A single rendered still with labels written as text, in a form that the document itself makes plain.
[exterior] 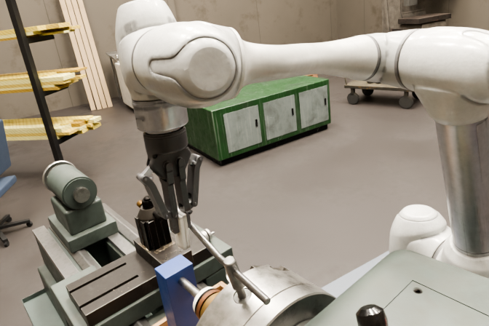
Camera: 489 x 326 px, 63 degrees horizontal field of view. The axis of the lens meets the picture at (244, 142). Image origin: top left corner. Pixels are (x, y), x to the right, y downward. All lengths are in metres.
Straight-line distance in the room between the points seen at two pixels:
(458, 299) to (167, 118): 0.53
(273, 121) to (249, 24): 6.07
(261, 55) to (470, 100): 0.43
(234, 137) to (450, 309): 3.82
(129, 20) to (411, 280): 0.61
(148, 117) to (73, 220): 1.12
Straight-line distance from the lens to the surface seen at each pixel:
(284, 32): 11.05
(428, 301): 0.71
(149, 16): 0.64
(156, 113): 0.66
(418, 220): 1.26
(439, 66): 0.83
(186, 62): 0.46
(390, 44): 0.92
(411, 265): 0.78
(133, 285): 1.29
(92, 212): 1.76
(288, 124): 4.77
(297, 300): 0.73
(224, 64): 0.47
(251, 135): 4.49
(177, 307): 1.10
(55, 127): 4.75
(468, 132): 0.92
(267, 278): 0.78
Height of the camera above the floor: 1.72
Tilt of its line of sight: 20 degrees down
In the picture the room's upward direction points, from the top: 7 degrees counter-clockwise
